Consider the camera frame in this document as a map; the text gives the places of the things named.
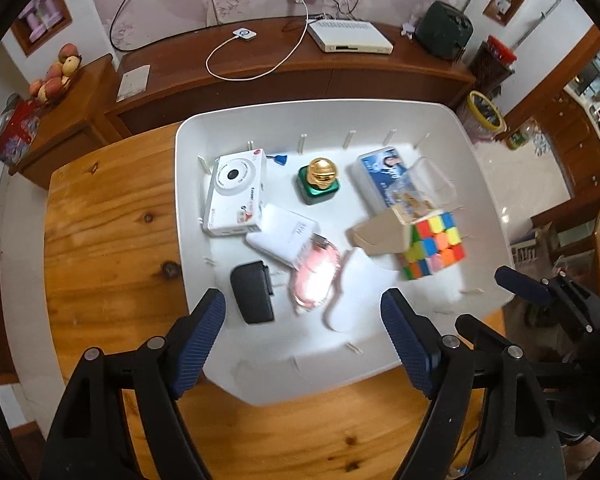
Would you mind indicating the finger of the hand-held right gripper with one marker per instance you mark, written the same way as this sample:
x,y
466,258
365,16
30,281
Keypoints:
x,y
520,285
480,332

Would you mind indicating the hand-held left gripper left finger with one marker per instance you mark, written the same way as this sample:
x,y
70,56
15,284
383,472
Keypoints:
x,y
202,345

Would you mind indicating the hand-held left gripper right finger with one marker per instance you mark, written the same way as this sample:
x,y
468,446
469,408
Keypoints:
x,y
410,345

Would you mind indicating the black power adapter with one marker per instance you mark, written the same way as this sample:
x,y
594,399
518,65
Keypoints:
x,y
250,290

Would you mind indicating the multicoloured puzzle cube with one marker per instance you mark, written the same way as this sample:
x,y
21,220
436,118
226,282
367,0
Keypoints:
x,y
435,250

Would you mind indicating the brown cardboard piece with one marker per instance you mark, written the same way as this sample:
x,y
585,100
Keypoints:
x,y
380,235

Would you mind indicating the pink perfume bottle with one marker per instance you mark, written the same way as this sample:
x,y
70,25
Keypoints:
x,y
312,275

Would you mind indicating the clear plastic box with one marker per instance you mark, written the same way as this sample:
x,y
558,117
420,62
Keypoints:
x,y
420,195

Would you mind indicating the white rectangular box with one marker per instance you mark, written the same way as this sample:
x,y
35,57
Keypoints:
x,y
285,230

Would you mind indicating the white compact camera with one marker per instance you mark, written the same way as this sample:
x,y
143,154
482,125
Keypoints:
x,y
230,195

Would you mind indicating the blue printed box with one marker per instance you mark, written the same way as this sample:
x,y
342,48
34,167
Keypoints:
x,y
380,170

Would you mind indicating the white plastic storage bin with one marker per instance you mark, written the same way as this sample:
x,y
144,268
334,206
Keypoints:
x,y
285,185

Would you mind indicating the green bottle gold ball cap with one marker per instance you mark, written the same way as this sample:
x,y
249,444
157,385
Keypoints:
x,y
320,180

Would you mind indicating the cardboard box with papers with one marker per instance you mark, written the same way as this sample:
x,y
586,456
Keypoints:
x,y
535,245

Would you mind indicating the wooden drawer cabinet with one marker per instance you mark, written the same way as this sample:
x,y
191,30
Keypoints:
x,y
570,125

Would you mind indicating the yellow rimmed trash bin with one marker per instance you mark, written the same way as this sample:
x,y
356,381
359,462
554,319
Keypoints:
x,y
482,115

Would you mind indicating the dark basket red lid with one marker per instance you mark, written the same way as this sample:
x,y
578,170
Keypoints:
x,y
492,67

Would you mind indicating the small wooden side cabinet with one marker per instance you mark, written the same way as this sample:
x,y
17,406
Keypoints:
x,y
65,125

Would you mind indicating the metal rod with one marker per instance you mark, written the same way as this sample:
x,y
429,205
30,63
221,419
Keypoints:
x,y
540,22

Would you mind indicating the dark green toaster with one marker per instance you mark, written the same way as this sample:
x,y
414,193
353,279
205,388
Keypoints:
x,y
445,30

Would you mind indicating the long wooden sideboard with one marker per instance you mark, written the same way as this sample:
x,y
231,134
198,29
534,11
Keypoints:
x,y
280,90

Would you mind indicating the white paper card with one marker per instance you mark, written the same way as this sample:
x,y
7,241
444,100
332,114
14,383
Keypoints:
x,y
132,82

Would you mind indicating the small white figurine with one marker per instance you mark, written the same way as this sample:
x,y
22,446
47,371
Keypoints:
x,y
409,30

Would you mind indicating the red printed box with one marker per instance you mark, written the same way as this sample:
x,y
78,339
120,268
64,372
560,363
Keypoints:
x,y
15,132

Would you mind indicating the white set-top box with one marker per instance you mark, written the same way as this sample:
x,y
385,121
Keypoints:
x,y
350,35

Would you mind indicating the pile of peaches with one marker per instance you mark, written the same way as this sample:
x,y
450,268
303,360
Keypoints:
x,y
55,77

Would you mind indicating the wooden wall niche pink items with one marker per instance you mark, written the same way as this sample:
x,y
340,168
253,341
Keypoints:
x,y
42,15

